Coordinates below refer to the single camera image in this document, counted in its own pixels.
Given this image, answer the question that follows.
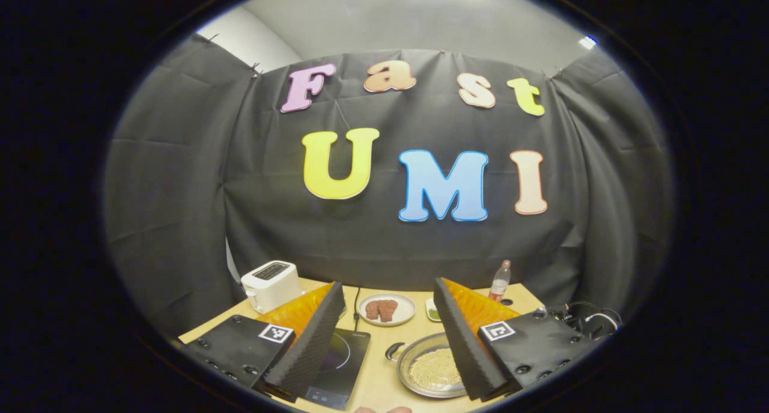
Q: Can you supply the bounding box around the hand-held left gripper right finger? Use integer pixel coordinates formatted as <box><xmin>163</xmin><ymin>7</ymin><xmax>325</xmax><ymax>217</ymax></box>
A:
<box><xmin>433</xmin><ymin>277</ymin><xmax>604</xmax><ymax>402</ymax></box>

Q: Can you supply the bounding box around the clear plastic water bottle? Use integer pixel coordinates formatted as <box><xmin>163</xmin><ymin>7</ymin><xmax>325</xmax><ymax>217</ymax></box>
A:
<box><xmin>488</xmin><ymin>260</ymin><xmax>512</xmax><ymax>303</ymax></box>

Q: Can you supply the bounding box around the stainless steel pot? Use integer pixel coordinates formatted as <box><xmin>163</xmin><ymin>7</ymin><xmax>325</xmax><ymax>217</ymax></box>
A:
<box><xmin>385</xmin><ymin>332</ymin><xmax>475</xmax><ymax>399</ymax></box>

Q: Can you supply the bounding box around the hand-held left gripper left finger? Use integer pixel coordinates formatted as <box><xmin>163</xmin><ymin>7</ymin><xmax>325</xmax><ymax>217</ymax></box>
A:
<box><xmin>180</xmin><ymin>281</ymin><xmax>346</xmax><ymax>403</ymax></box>

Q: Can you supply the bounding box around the pile of soybeans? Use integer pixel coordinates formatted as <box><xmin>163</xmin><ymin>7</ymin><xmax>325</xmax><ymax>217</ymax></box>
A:
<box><xmin>409</xmin><ymin>347</ymin><xmax>463</xmax><ymax>393</ymax></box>

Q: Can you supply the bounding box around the black backdrop cloth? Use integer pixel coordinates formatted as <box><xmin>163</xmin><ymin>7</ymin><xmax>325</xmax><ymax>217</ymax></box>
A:
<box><xmin>103</xmin><ymin>33</ymin><xmax>673</xmax><ymax>341</ymax></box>

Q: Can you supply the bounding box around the white toaster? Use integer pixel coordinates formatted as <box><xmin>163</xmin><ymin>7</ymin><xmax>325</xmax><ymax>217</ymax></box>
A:
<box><xmin>241</xmin><ymin>260</ymin><xmax>305</xmax><ymax>314</ymax></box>

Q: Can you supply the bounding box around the white round plate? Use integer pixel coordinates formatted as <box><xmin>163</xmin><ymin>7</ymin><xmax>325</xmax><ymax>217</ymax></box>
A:
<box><xmin>357</xmin><ymin>293</ymin><xmax>416</xmax><ymax>326</ymax></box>

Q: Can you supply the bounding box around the black induction cooktop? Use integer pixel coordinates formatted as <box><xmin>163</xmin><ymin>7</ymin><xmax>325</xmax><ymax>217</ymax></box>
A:
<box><xmin>300</xmin><ymin>326</ymin><xmax>371</xmax><ymax>411</ymax></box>

